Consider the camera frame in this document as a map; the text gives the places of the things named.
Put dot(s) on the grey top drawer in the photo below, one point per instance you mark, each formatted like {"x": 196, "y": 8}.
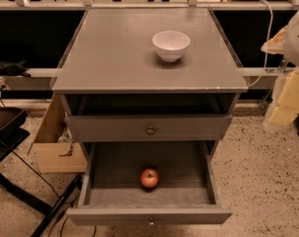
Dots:
{"x": 134, "y": 128}

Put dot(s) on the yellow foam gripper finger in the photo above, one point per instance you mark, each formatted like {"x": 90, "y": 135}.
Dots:
{"x": 284, "y": 109}
{"x": 275, "y": 45}

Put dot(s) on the white ceramic bowl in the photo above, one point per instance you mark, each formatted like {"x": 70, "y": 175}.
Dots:
{"x": 170, "y": 45}

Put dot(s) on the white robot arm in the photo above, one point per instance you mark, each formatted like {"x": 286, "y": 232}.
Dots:
{"x": 291, "y": 41}

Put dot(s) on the round brass drawer knob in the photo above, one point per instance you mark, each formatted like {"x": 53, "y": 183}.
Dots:
{"x": 150, "y": 130}

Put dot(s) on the black office chair base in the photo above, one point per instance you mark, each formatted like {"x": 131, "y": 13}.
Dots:
{"x": 33, "y": 204}

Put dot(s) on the grey drawer cabinet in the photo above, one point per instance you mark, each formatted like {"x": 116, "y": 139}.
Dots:
{"x": 113, "y": 69}

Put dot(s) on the red apple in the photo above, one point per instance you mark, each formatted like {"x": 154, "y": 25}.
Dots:
{"x": 149, "y": 178}

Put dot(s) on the wooden board box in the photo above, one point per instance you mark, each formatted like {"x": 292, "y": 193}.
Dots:
{"x": 55, "y": 150}

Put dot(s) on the open grey middle drawer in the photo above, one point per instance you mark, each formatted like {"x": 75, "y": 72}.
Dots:
{"x": 112, "y": 193}

